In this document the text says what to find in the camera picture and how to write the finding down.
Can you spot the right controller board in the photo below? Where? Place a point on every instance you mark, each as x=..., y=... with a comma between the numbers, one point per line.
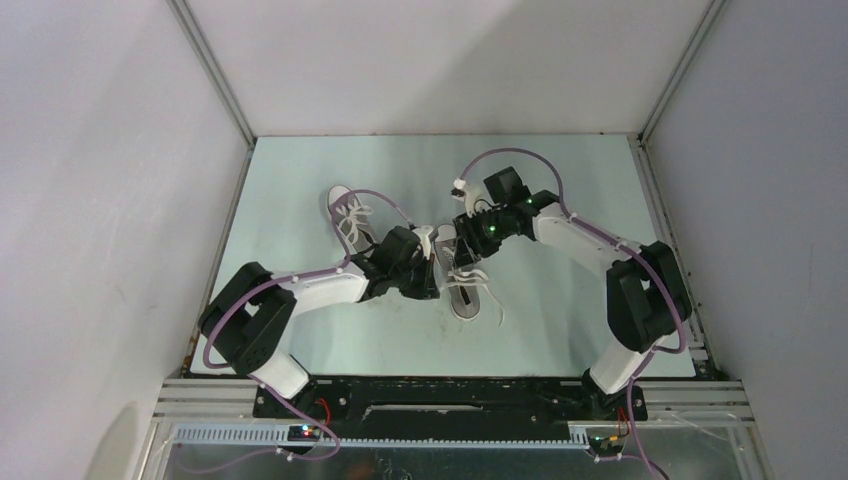
x=606, y=446

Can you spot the controller board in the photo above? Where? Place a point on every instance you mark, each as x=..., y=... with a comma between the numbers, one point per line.
x=303, y=433
x=606, y=446

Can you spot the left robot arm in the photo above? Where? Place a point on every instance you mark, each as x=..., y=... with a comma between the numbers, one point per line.
x=245, y=323

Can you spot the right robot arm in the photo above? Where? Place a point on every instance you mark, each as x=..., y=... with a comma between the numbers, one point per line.
x=645, y=298

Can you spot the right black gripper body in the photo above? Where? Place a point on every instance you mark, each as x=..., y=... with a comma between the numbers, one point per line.
x=486, y=231

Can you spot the grey sneaker tied laces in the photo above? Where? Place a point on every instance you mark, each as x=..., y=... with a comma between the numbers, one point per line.
x=351, y=218

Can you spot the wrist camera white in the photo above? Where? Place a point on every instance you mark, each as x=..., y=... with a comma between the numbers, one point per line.
x=471, y=196
x=426, y=235

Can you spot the grey sneaker laces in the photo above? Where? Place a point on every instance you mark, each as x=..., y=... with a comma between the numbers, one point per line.
x=351, y=218
x=462, y=284

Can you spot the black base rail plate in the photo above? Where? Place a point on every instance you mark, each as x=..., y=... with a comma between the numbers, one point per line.
x=462, y=409

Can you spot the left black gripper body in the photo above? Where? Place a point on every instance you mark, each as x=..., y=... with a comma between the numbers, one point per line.
x=412, y=278

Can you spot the left controller board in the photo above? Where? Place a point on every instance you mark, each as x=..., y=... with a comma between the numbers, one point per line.
x=303, y=433

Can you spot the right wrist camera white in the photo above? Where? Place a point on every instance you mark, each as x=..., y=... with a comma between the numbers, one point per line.
x=471, y=196

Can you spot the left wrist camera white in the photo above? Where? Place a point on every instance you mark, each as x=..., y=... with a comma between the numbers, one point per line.
x=426, y=235

